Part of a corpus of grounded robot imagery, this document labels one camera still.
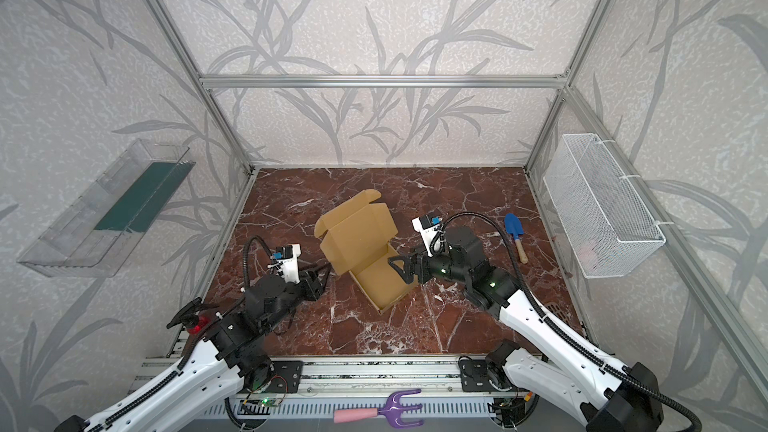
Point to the brown cardboard box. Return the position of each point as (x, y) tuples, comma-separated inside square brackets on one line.
[(356, 239)]

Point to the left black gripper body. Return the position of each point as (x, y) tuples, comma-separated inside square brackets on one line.
[(308, 282)]

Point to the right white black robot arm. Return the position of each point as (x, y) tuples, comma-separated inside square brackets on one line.
[(637, 404)]

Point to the purple pink garden fork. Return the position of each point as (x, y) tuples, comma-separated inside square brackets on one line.
[(392, 411)]

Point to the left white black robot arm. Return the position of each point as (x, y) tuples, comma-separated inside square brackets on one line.
[(221, 357)]

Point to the blue trowel wooden handle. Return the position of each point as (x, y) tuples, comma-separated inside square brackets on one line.
[(514, 227)]

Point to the red black handled tool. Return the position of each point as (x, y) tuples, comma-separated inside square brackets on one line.
[(191, 316)]

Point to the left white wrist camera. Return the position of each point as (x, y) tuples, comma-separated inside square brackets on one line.
[(285, 262)]

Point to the small green lit circuit board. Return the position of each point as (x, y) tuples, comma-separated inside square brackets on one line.
[(259, 407)]

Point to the aluminium front rail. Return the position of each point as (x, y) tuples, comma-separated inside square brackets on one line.
[(438, 376)]

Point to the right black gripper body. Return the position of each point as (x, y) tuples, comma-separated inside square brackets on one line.
[(420, 266)]

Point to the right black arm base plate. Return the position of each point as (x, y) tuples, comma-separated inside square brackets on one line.
[(474, 376)]

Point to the clear plastic wall bin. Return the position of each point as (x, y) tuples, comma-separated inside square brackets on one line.
[(95, 235)]

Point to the white wire mesh basket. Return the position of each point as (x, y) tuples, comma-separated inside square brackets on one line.
[(608, 226)]

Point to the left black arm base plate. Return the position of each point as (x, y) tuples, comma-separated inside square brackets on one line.
[(281, 377)]

